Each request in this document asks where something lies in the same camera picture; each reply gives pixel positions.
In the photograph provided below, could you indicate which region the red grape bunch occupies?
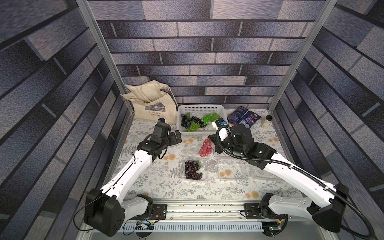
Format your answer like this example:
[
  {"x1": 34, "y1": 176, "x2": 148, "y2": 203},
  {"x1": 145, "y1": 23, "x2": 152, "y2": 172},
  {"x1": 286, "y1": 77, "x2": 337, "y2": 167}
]
[{"x1": 199, "y1": 139, "x2": 212, "y2": 157}]

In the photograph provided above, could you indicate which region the dark purple grape bunch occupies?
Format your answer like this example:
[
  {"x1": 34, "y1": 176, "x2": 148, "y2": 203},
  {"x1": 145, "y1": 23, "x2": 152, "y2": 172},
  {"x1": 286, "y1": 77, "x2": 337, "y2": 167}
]
[{"x1": 184, "y1": 160, "x2": 203, "y2": 181}]

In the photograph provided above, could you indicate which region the clear clamshell container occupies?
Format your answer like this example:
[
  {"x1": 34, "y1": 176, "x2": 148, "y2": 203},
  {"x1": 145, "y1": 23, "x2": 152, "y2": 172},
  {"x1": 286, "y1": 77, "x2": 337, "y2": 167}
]
[
  {"x1": 176, "y1": 145, "x2": 218, "y2": 182},
  {"x1": 214, "y1": 152, "x2": 251, "y2": 180}
]

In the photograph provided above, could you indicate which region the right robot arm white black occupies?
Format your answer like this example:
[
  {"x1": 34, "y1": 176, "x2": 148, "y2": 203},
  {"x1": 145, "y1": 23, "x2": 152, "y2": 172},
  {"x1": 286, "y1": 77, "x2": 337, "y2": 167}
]
[{"x1": 209, "y1": 120, "x2": 348, "y2": 233}]

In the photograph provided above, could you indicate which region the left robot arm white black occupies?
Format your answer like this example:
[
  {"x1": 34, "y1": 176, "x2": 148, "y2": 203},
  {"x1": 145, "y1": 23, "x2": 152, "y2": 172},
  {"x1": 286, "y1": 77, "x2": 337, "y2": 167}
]
[{"x1": 84, "y1": 118, "x2": 182, "y2": 237}]

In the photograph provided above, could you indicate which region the green grape bunch right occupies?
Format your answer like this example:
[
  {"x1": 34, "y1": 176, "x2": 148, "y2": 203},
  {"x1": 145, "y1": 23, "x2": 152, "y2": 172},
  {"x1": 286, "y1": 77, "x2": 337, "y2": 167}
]
[{"x1": 202, "y1": 113, "x2": 221, "y2": 125}]

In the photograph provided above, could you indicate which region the green grape bunch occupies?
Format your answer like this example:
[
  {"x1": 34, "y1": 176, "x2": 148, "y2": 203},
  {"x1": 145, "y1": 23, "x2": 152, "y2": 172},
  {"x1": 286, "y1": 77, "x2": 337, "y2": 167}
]
[
  {"x1": 202, "y1": 113, "x2": 221, "y2": 125},
  {"x1": 187, "y1": 122, "x2": 201, "y2": 132}
]

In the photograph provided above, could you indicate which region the dark blue snack bag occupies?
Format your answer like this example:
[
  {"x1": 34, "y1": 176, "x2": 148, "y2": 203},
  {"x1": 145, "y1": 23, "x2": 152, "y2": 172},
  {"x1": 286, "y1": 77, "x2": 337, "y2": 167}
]
[{"x1": 227, "y1": 107, "x2": 262, "y2": 129}]

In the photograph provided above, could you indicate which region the green grape bunch front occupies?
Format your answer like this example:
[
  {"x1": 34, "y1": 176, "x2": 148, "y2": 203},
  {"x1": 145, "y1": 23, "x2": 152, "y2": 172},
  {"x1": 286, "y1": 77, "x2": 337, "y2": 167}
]
[{"x1": 187, "y1": 122, "x2": 201, "y2": 132}]

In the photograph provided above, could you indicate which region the black grape bunch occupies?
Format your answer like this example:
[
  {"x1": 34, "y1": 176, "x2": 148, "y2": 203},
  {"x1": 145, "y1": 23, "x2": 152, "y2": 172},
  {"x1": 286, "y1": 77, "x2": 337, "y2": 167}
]
[{"x1": 181, "y1": 113, "x2": 206, "y2": 129}]

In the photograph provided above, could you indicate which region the small black-capped bottle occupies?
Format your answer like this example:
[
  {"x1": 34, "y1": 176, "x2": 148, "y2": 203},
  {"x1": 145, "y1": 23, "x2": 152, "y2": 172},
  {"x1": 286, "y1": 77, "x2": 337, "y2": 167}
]
[{"x1": 262, "y1": 115, "x2": 273, "y2": 129}]

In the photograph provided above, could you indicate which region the white plastic basket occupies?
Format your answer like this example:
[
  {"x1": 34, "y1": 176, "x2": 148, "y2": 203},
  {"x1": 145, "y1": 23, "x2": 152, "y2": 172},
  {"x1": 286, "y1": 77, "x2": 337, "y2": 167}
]
[{"x1": 177, "y1": 105, "x2": 228, "y2": 137}]

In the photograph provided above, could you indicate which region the floral tablecloth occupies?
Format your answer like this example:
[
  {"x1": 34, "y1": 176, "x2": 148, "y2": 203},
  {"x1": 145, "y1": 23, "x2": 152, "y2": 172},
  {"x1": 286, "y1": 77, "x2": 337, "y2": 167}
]
[{"x1": 112, "y1": 108, "x2": 304, "y2": 201}]

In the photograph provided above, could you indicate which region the beige canvas tote bag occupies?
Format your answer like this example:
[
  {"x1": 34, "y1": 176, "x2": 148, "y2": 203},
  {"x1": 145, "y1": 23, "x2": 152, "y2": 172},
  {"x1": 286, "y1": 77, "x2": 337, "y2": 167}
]
[{"x1": 122, "y1": 81, "x2": 179, "y2": 125}]

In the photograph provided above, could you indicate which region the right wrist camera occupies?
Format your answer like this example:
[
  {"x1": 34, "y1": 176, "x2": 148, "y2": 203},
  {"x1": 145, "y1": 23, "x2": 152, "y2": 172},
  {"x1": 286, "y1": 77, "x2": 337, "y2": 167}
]
[{"x1": 212, "y1": 118, "x2": 230, "y2": 141}]

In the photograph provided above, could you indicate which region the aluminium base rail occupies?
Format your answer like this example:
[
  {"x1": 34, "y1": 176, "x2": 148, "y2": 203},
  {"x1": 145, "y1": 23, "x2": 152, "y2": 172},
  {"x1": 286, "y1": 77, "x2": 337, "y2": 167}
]
[{"x1": 77, "y1": 198, "x2": 328, "y2": 233}]

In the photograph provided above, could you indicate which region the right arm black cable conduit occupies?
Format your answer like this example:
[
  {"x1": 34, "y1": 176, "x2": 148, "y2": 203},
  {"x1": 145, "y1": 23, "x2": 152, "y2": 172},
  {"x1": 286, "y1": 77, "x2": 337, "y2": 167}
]
[{"x1": 215, "y1": 125, "x2": 376, "y2": 239}]

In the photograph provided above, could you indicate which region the left aluminium frame post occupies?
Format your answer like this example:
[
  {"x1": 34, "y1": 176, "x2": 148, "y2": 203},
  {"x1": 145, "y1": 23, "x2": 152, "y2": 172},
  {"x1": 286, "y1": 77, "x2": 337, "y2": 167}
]
[{"x1": 76, "y1": 0, "x2": 128, "y2": 95}]

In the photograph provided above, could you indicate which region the aluminium frame post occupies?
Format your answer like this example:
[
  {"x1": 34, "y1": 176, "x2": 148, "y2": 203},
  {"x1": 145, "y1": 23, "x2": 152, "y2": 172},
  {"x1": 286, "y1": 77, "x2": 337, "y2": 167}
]
[
  {"x1": 76, "y1": 0, "x2": 128, "y2": 95},
  {"x1": 268, "y1": 0, "x2": 337, "y2": 115}
]

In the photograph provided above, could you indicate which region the right aluminium frame post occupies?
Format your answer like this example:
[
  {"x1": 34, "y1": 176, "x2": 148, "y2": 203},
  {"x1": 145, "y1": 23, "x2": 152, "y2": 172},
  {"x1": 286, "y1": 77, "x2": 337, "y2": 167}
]
[{"x1": 268, "y1": 0, "x2": 337, "y2": 115}]

